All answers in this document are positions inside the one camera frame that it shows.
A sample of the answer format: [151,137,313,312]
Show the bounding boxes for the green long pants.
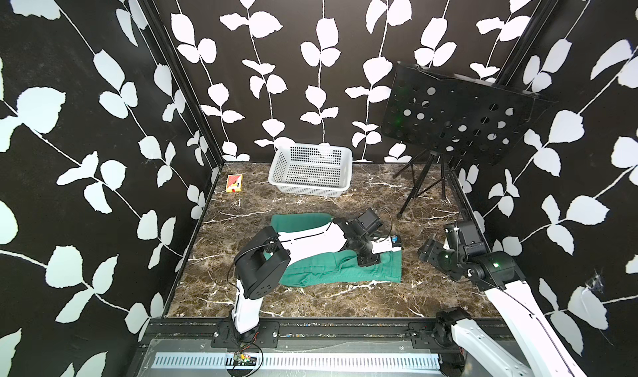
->
[271,213,402,287]

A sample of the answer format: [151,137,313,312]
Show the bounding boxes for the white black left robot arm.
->
[231,218,391,335]

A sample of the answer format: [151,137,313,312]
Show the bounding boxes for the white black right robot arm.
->
[418,239,585,376]

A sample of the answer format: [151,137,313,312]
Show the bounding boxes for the white plastic perforated basket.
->
[268,144,352,198]

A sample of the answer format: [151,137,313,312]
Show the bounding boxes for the yellow red playing card box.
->
[225,174,244,194]

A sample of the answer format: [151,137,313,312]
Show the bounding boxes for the black perforated music stand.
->
[380,63,551,200]

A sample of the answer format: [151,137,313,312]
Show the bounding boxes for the small green circuit board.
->
[230,353,259,368]

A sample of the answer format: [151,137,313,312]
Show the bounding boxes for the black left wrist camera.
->
[355,209,383,235]

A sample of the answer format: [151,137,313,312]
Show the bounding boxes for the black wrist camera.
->
[355,209,383,235]
[445,221,488,260]

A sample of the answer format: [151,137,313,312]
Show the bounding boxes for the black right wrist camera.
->
[445,221,488,260]

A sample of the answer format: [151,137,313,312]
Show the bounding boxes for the white slotted cable duct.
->
[151,352,440,373]

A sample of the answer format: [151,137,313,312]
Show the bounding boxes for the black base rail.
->
[141,318,544,350]

